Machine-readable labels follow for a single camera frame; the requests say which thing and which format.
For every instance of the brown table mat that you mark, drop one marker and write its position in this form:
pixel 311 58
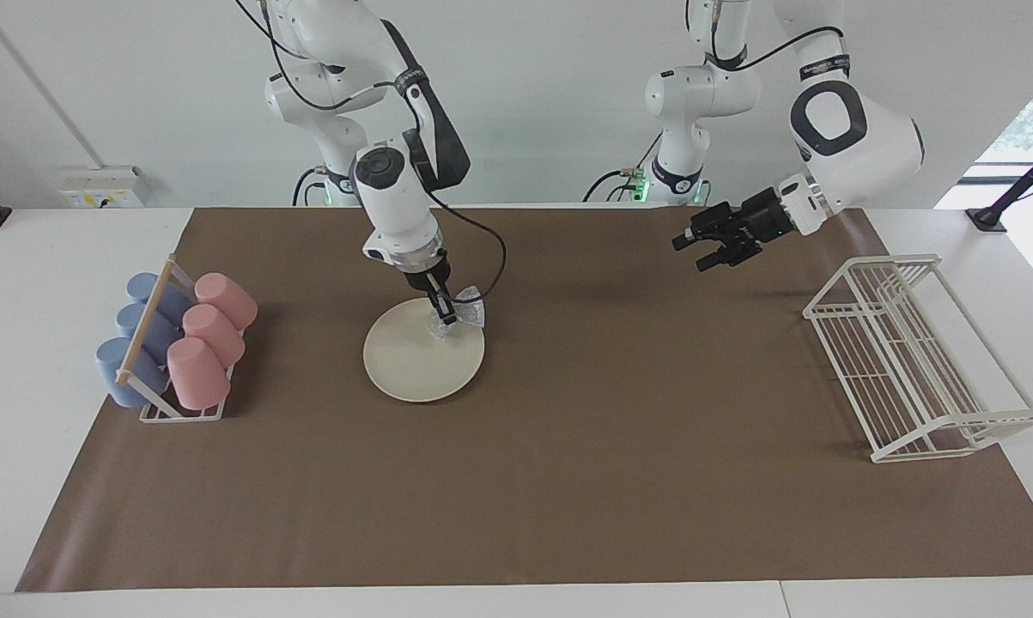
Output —
pixel 610 472

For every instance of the white wall outlet box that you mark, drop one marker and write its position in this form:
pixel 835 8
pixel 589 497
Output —
pixel 100 187

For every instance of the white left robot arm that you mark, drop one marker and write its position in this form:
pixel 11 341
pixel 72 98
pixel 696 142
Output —
pixel 877 146

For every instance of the pink plastic cup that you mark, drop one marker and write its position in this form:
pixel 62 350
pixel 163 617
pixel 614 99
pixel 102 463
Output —
pixel 215 335
pixel 228 299
pixel 198 376

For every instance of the blue plastic cup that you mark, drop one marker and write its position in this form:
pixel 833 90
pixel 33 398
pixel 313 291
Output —
pixel 114 369
pixel 173 300
pixel 157 335

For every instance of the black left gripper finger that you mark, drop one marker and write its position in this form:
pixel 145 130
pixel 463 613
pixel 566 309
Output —
pixel 692 239
pixel 715 259

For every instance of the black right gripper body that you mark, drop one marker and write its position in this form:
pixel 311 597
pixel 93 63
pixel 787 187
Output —
pixel 426 275

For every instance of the round cream plate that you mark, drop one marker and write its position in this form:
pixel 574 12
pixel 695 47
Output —
pixel 413 365

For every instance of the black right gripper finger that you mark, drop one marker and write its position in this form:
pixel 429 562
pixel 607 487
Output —
pixel 437 302
pixel 450 311

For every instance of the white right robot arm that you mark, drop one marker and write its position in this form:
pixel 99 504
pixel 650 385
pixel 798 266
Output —
pixel 391 206

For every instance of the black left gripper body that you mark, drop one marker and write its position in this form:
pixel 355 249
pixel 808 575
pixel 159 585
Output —
pixel 761 221

